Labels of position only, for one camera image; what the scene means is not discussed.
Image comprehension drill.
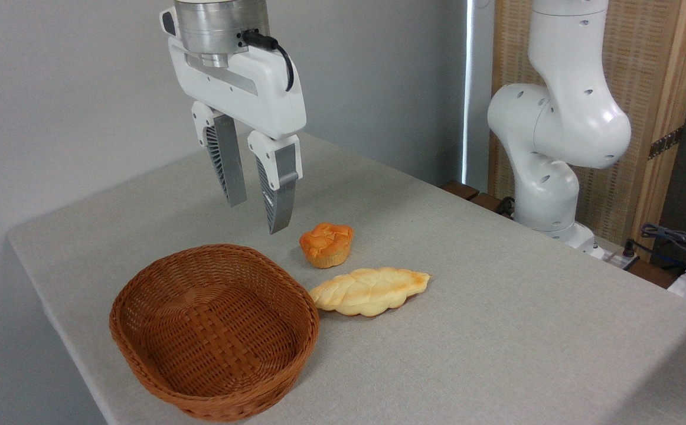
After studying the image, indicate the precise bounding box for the orange muffin bread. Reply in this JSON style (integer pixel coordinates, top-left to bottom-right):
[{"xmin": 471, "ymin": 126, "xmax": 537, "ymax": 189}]
[{"xmin": 299, "ymin": 222, "xmax": 354, "ymax": 269}]

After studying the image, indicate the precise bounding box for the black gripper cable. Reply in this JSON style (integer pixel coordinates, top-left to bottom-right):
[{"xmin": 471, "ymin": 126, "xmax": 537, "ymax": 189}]
[{"xmin": 238, "ymin": 30, "xmax": 295, "ymax": 93}]

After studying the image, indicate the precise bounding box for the black cable bundle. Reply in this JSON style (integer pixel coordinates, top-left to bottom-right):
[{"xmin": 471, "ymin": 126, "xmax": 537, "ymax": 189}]
[{"xmin": 640, "ymin": 223, "xmax": 686, "ymax": 278}]

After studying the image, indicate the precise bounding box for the braided golden bread loaf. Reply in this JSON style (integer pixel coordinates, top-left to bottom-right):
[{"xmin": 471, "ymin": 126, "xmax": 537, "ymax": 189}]
[{"xmin": 309, "ymin": 267, "xmax": 432, "ymax": 318}]

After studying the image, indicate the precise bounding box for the brown wicker basket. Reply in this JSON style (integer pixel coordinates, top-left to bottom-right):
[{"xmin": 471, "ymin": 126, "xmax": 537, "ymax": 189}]
[{"xmin": 109, "ymin": 243, "xmax": 321, "ymax": 423}]

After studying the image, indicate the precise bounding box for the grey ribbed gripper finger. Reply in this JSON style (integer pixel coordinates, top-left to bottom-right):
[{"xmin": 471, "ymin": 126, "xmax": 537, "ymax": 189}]
[
  {"xmin": 191, "ymin": 100, "xmax": 248, "ymax": 207},
  {"xmin": 247, "ymin": 130, "xmax": 303, "ymax": 235}
]

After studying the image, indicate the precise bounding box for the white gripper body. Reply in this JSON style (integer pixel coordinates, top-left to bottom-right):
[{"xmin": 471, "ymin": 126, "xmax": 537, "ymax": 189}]
[{"xmin": 160, "ymin": 6, "xmax": 308, "ymax": 140}]

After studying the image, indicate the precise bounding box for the dark metal screen hinge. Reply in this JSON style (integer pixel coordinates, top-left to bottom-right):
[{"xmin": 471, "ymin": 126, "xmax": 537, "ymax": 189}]
[{"xmin": 648, "ymin": 126, "xmax": 685, "ymax": 161}]

